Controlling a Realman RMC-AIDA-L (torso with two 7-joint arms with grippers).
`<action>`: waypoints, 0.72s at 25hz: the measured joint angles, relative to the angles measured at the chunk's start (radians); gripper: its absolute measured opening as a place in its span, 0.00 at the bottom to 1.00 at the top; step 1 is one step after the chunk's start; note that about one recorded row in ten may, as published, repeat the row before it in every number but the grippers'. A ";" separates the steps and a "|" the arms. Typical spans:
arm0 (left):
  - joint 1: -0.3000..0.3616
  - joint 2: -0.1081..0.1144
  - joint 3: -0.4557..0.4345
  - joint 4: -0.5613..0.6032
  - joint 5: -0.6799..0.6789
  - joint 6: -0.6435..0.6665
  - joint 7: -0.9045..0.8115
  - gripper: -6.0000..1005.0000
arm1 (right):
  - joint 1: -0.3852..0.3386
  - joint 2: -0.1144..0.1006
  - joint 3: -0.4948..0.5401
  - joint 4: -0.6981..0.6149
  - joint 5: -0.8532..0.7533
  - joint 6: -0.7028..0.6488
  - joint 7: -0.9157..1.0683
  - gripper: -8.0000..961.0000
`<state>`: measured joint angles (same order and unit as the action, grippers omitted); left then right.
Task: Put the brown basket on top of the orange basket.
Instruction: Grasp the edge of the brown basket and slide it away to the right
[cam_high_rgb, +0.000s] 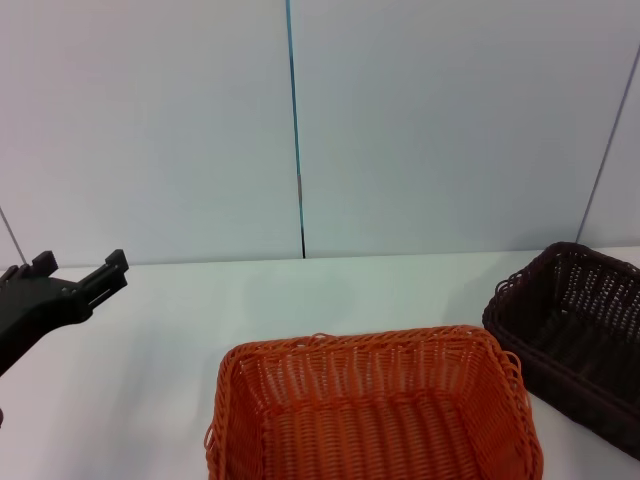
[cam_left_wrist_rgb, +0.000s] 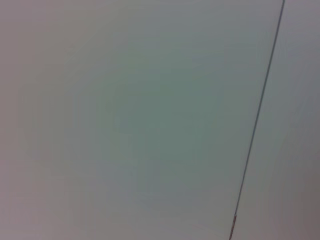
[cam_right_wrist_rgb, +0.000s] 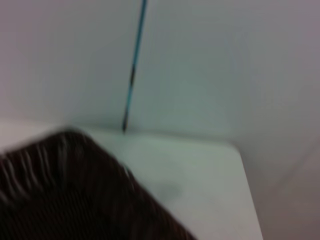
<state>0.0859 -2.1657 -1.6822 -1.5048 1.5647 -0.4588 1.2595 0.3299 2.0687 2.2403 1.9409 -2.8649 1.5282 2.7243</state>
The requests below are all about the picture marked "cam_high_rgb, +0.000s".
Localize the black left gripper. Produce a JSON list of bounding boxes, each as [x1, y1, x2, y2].
[[0, 248, 131, 377]]

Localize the orange wicker basket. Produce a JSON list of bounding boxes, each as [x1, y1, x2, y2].
[[203, 323, 546, 480]]

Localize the dark brown wicker basket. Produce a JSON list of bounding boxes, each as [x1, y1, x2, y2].
[[481, 241, 640, 462]]

